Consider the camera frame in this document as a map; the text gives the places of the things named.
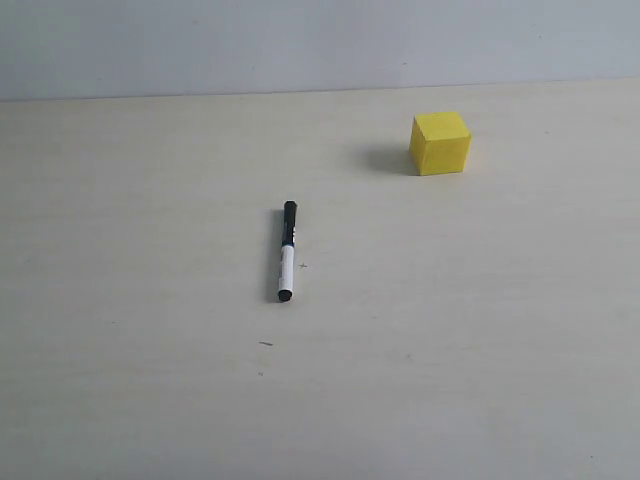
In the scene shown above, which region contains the black and white whiteboard marker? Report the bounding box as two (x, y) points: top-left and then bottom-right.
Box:
(277, 200), (298, 303)

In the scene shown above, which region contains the yellow foam cube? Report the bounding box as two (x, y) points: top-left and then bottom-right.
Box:
(409, 112), (472, 176)

